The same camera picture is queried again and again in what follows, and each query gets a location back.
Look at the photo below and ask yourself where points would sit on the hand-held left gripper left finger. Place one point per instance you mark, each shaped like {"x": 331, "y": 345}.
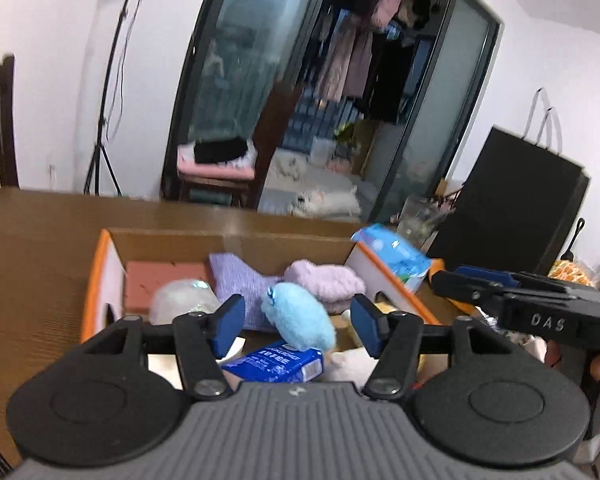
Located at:
{"x": 228, "y": 322}

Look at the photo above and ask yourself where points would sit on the black framed sliding glass door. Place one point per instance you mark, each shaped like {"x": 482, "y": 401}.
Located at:
{"x": 190, "y": 110}

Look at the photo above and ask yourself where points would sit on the purple knitted pouch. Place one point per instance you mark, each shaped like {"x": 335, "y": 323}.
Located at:
{"x": 240, "y": 280}

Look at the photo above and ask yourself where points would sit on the white fluffy heap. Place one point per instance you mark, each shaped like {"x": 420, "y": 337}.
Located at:
{"x": 325, "y": 202}

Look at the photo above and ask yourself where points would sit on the large blue tissue pack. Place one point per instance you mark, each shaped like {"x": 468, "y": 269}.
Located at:
{"x": 395, "y": 255}

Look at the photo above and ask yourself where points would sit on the black paper bag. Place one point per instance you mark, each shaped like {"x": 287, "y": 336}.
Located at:
{"x": 510, "y": 210}

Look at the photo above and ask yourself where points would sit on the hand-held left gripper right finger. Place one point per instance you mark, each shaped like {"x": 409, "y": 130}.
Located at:
{"x": 365, "y": 325}

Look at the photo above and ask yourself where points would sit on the black hanging clothes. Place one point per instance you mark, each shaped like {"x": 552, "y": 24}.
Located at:
{"x": 392, "y": 80}

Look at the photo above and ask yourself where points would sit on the pink layered sponge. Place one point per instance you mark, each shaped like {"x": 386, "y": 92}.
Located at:
{"x": 140, "y": 285}

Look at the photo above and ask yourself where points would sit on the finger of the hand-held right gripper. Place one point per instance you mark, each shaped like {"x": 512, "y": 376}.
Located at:
{"x": 470, "y": 291}
{"x": 490, "y": 274}

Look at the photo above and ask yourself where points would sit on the blue plush toy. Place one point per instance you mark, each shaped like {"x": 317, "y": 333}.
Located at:
{"x": 297, "y": 315}

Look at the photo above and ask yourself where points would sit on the clear drinking glass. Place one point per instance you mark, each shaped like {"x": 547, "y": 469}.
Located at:
{"x": 420, "y": 222}

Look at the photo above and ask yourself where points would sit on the white plush toy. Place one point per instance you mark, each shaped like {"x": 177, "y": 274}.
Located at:
{"x": 350, "y": 365}

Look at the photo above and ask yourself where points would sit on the studio light on stand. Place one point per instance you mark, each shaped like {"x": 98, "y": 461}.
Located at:
{"x": 111, "y": 85}

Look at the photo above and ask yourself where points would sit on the clear plastic bag of cotton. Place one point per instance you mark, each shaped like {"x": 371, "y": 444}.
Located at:
{"x": 180, "y": 302}

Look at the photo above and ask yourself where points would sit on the green potted plant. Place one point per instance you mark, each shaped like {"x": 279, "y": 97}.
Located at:
{"x": 345, "y": 132}

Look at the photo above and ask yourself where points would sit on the red cardboard box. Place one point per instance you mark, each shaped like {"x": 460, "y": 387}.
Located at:
{"x": 180, "y": 247}

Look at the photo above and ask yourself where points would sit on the small blue tissue packet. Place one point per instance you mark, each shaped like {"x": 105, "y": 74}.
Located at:
{"x": 275, "y": 362}

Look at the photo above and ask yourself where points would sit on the beige hanging coat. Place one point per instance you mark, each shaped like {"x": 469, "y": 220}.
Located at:
{"x": 345, "y": 65}

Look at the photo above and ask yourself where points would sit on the pile of folded clothes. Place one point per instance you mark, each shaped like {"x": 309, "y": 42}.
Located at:
{"x": 215, "y": 152}

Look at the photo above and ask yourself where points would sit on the lavender fuzzy plush towel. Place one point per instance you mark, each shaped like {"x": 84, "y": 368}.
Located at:
{"x": 325, "y": 280}

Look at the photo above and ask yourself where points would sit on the orange patterned bag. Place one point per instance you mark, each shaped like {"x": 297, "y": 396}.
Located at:
{"x": 572, "y": 272}

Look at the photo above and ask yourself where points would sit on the pink hanging jacket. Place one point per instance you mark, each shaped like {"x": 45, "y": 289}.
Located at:
{"x": 387, "y": 5}

